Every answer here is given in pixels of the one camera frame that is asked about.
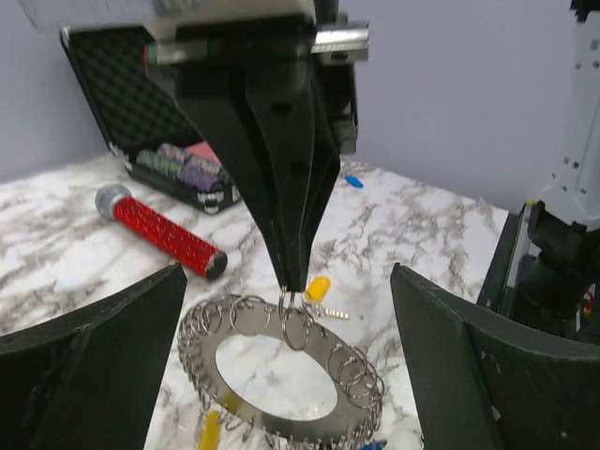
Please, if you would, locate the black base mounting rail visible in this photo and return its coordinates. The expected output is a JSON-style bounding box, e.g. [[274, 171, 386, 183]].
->
[[476, 202, 533, 316]]

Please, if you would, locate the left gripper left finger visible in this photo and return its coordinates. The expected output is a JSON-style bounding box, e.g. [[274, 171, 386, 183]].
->
[[1, 264, 187, 450]]

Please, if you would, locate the red glitter microphone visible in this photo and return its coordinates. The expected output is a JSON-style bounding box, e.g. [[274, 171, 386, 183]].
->
[[95, 184, 228, 280]]

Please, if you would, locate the yellow capped key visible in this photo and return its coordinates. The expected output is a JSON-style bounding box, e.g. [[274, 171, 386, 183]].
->
[[303, 276, 350, 321], [196, 393, 243, 450]]

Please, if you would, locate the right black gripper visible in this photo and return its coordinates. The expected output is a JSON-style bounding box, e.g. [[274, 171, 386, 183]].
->
[[143, 13, 369, 291]]

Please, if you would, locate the pink playing cards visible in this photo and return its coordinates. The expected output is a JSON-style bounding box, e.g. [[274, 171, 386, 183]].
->
[[185, 142, 220, 164]]

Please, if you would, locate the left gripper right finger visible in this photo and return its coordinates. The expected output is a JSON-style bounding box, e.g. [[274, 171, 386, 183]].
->
[[390, 263, 599, 450]]

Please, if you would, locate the blue capped key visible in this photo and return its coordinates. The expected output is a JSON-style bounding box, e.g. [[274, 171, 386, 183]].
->
[[345, 175, 364, 188], [358, 440, 387, 450]]

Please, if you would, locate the black poker chip case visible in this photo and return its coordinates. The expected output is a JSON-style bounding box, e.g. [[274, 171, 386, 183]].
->
[[60, 26, 241, 214]]

